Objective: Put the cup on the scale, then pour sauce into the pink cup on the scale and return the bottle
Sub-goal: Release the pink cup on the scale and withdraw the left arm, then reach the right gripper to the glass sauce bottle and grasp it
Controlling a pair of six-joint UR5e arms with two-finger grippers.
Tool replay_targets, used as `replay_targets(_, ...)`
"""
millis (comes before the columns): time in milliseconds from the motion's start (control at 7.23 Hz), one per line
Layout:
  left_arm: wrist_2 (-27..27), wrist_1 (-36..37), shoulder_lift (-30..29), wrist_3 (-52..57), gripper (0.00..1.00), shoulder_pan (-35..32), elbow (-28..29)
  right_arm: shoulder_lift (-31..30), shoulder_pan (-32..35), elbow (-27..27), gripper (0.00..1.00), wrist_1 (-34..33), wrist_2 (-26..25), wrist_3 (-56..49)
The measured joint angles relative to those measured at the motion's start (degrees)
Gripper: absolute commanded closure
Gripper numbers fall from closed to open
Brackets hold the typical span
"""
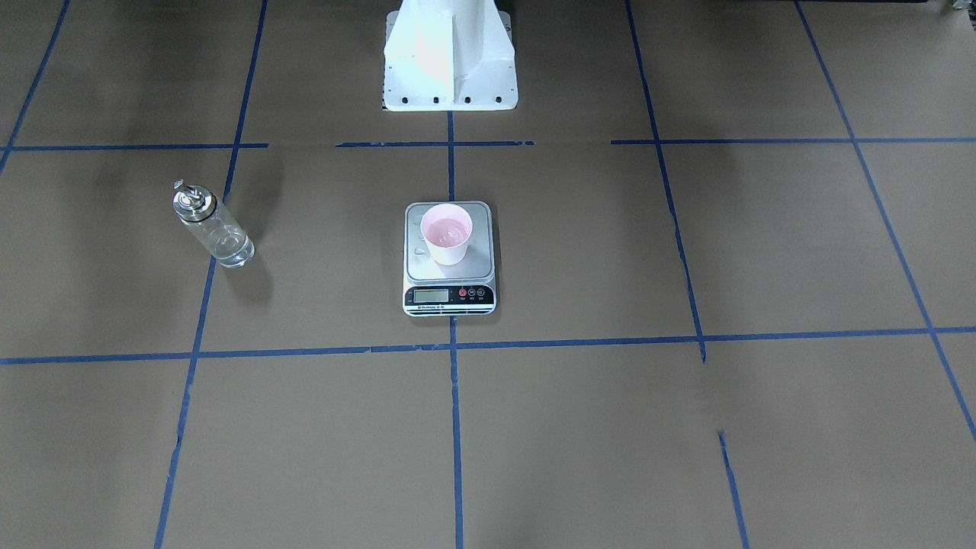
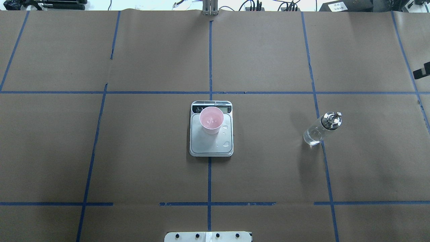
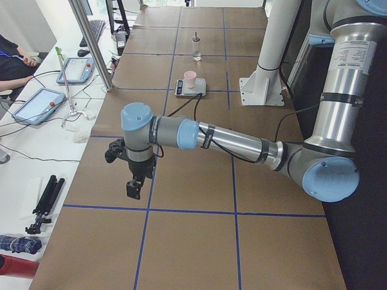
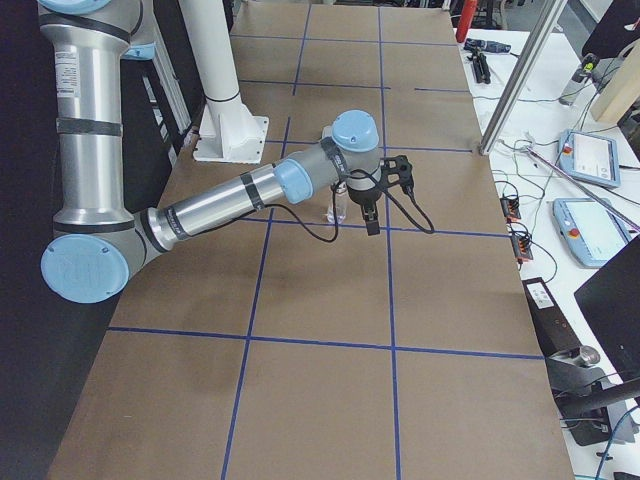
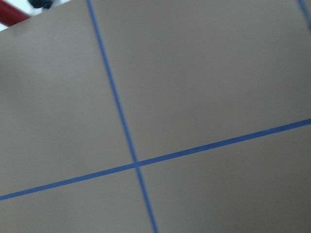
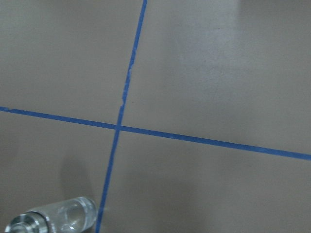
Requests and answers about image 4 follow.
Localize near blue teach pendant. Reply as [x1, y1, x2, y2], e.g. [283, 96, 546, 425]
[552, 198, 631, 268]

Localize black rectangular box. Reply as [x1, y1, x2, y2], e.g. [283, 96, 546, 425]
[522, 277, 580, 357]

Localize far blue teach pendant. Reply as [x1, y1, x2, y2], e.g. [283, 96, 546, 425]
[558, 129, 621, 188]

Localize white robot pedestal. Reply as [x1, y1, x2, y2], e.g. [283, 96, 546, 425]
[179, 0, 269, 164]

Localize blue teach pendant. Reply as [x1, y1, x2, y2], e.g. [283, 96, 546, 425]
[558, 129, 621, 188]
[552, 198, 631, 268]

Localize black monitor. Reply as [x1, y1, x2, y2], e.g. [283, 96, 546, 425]
[574, 238, 640, 380]

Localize aluminium frame post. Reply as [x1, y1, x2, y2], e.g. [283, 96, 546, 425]
[479, 0, 567, 155]

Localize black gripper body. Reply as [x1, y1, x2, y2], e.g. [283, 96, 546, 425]
[347, 170, 382, 205]

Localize black folded tripod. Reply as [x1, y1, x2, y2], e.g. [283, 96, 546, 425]
[468, 48, 491, 84]

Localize wooden board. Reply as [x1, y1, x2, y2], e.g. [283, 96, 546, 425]
[591, 40, 639, 123]

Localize brown paper table cover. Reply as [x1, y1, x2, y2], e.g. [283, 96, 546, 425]
[49, 2, 573, 479]

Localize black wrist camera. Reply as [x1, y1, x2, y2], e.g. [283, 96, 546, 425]
[380, 155, 414, 197]

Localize clear glass sauce bottle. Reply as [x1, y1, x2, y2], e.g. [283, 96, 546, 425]
[326, 182, 349, 224]

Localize orange black connector module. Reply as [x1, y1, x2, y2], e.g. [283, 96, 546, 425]
[500, 196, 521, 223]

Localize metal grabber stick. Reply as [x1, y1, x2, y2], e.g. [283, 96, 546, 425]
[525, 146, 640, 232]

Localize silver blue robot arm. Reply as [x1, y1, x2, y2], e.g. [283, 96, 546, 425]
[38, 1, 383, 304]

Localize blue folded umbrella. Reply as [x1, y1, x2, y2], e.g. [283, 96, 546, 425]
[464, 38, 511, 54]

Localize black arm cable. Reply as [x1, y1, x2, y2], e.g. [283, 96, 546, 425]
[239, 169, 435, 245]

